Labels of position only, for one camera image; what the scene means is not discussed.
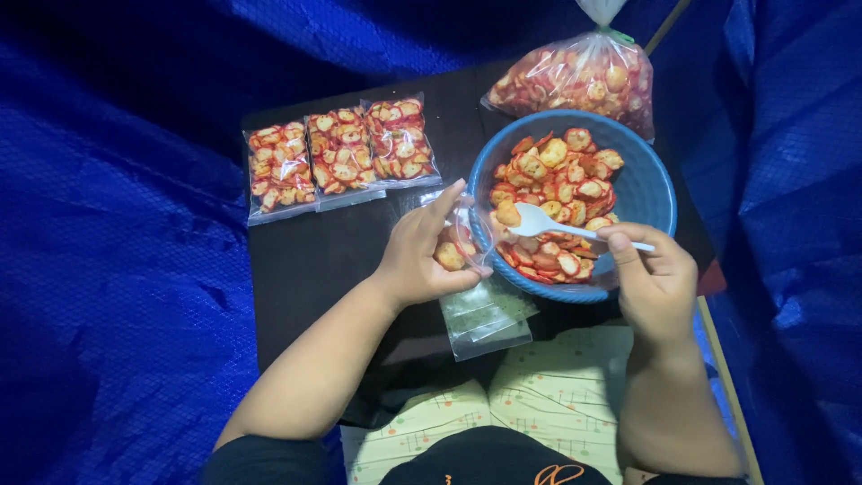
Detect person's left hand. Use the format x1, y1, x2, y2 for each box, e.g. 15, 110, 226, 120
376, 178, 494, 311

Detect person's right hand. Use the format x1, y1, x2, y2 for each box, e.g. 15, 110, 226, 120
596, 223, 700, 346

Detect small clear bag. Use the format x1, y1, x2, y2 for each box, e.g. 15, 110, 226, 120
419, 181, 499, 278

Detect white plastic spoon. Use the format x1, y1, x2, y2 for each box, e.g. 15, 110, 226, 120
508, 203, 656, 253

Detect stack of empty clear bags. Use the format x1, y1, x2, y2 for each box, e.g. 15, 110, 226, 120
438, 273, 540, 363

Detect blue plastic bowl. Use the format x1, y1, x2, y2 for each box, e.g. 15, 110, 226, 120
467, 110, 678, 304

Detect wooden stick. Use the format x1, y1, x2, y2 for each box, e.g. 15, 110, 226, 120
643, 0, 765, 485

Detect sealed packet of red chips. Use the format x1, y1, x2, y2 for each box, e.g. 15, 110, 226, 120
360, 92, 443, 191
305, 106, 387, 213
242, 119, 320, 227

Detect heap of red chips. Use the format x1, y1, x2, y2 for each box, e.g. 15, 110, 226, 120
489, 128, 625, 285

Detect person's patterned cream trousers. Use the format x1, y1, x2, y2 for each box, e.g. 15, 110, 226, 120
340, 326, 701, 485

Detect large tied bag of chips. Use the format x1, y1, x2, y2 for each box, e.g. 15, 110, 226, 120
480, 0, 655, 141

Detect person's black shirt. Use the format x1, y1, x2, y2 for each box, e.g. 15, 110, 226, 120
202, 426, 748, 485

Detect blue tarpaulin sheet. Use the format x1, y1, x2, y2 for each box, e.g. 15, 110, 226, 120
0, 0, 862, 485

